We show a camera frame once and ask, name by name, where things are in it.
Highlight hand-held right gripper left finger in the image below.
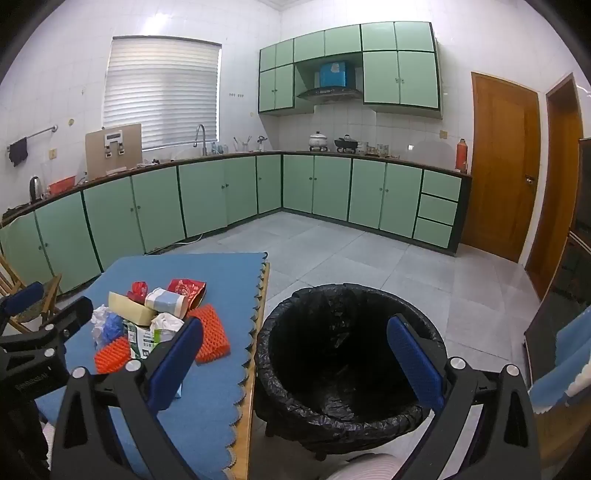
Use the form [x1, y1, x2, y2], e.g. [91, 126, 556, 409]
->
[50, 318, 206, 480]

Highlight metal towel rail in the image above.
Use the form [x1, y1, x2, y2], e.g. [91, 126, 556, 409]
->
[6, 124, 60, 151]

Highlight brown cardboard board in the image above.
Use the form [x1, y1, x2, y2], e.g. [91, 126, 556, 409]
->
[84, 123, 143, 181]

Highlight wooden door with handle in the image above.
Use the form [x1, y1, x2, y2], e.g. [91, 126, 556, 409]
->
[459, 71, 542, 264]

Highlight red basin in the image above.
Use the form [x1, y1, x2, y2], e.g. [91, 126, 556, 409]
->
[47, 175, 77, 195]

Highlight large orange foam net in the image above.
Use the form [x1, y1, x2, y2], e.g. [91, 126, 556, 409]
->
[185, 304, 232, 365]

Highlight small orange foam net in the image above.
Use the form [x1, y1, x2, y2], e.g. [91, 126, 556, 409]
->
[95, 336, 132, 374]

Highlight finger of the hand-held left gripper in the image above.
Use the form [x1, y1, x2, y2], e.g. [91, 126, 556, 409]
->
[0, 281, 45, 324]
[0, 295, 94, 360]

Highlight green wall cabinets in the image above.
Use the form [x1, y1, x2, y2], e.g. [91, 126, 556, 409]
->
[257, 21, 443, 121]

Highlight dark hanging cloth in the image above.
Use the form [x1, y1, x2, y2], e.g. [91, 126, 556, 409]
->
[8, 137, 29, 167]

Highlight beige cardboard box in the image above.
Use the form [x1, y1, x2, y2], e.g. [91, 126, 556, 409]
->
[108, 291, 158, 326]

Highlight blue glove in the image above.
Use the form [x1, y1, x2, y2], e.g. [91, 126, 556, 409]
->
[99, 314, 125, 352]

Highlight pale striped cloth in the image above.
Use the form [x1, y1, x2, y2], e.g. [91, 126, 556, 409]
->
[323, 455, 398, 480]

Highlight cluster of glass jars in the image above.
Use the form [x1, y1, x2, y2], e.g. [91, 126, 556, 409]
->
[355, 141, 389, 158]

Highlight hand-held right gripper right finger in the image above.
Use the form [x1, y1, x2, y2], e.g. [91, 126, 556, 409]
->
[387, 315, 542, 480]

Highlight trash bin with black bag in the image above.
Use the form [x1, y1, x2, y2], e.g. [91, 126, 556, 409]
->
[254, 284, 448, 460]

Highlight white floor cable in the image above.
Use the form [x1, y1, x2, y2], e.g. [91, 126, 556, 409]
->
[145, 233, 204, 254]

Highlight green base cabinets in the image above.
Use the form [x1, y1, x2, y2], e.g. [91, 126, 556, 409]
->
[0, 152, 472, 296]

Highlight range hood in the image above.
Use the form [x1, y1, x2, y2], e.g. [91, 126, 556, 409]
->
[295, 85, 364, 103]

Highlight white tissue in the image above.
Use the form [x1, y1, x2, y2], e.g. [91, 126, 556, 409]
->
[91, 305, 116, 342]

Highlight blue scalloped mat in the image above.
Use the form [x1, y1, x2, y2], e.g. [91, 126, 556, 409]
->
[34, 251, 271, 480]

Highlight red gold-printed packet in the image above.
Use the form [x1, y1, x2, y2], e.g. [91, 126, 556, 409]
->
[166, 279, 207, 311]

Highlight white box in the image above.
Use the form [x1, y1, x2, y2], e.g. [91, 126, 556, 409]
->
[144, 287, 188, 319]

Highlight blue box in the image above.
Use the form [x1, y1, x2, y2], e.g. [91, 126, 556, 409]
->
[320, 60, 356, 88]

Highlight white window blind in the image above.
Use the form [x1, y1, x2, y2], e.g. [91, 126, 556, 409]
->
[102, 36, 222, 151]

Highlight wooden chair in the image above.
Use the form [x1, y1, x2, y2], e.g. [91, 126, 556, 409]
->
[0, 254, 63, 333]

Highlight white wrapper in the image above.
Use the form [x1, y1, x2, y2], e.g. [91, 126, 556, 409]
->
[148, 312, 185, 334]

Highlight green white carton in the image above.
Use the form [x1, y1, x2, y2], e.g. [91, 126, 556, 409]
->
[122, 320, 162, 361]

